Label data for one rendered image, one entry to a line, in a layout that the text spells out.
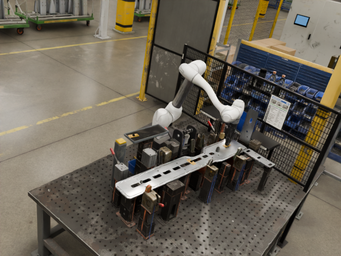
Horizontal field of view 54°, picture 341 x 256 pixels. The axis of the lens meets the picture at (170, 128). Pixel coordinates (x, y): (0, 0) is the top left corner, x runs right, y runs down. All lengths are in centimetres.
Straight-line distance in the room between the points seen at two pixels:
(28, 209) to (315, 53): 779
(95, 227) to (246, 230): 116
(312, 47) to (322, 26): 54
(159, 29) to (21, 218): 351
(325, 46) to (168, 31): 500
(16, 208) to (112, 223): 143
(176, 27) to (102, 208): 344
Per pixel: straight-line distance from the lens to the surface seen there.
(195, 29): 516
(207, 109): 368
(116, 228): 252
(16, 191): 393
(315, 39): 946
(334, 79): 314
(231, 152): 306
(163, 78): 567
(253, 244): 270
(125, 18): 1034
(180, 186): 244
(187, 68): 301
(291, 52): 753
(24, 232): 349
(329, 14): 936
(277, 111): 337
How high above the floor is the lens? 252
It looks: 28 degrees down
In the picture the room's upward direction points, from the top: 11 degrees clockwise
